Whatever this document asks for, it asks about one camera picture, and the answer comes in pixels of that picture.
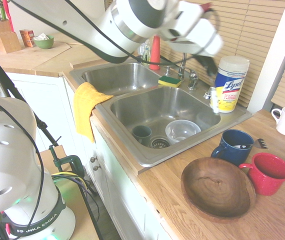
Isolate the yellow dish cloth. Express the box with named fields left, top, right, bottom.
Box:
left=72, top=81, right=115, bottom=144

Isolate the white kitchen cabinet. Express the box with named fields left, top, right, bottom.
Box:
left=6, top=72, right=173, bottom=240

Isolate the Lysol wipes canister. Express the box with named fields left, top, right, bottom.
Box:
left=214, top=55, right=250, bottom=114

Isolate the metal fork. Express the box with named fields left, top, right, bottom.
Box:
left=251, top=138, right=269, bottom=150

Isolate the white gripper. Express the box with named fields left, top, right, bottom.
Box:
left=167, top=16, right=224, bottom=78

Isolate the stainless steel double sink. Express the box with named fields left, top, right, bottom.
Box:
left=68, top=61, right=253, bottom=168

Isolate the yellow cable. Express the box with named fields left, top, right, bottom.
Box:
left=51, top=171, right=88, bottom=192

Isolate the orange cardboard box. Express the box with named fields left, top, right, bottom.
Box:
left=19, top=29, right=36, bottom=48

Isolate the green metal clamp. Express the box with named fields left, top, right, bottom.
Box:
left=48, top=144, right=85, bottom=176

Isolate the yellow green sponge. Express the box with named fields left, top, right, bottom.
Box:
left=157, top=75, right=183, bottom=89

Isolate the clear plastic bowl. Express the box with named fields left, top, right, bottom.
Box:
left=164, top=119, right=202, bottom=145

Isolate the red speckled enamel mug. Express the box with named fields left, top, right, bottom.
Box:
left=238, top=152, right=285, bottom=197

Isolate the grey-green plastic mug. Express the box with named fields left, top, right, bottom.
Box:
left=131, top=124, right=153, bottom=147

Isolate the dark blue mug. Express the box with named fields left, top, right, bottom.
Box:
left=210, top=129, right=255, bottom=167

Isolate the red cone-shaped bottle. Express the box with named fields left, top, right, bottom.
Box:
left=149, top=34, right=161, bottom=71

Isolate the wide beige window blind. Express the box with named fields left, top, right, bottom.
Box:
left=157, top=0, right=285, bottom=108

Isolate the red-handled knife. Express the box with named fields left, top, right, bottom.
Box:
left=2, top=0, right=15, bottom=33

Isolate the wooden knife block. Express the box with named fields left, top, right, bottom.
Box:
left=0, top=18, right=22, bottom=54

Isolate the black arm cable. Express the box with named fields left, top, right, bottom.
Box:
left=9, top=0, right=220, bottom=71

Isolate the chrome kitchen faucet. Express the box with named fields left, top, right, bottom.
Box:
left=177, top=52, right=199, bottom=91

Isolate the brown wooden bowl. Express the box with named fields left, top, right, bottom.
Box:
left=180, top=156, right=257, bottom=223

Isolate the metal sink drain strainer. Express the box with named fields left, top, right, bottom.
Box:
left=150, top=136, right=171, bottom=149

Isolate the clear dish soap bottle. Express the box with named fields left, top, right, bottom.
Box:
left=137, top=39, right=153, bottom=65

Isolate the green ceramic bowl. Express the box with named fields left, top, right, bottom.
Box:
left=33, top=34, right=55, bottom=50

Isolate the light wooden cutting board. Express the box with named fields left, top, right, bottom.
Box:
left=0, top=41, right=71, bottom=72

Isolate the black camera stand pole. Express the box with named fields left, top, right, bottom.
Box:
left=0, top=43, right=106, bottom=240

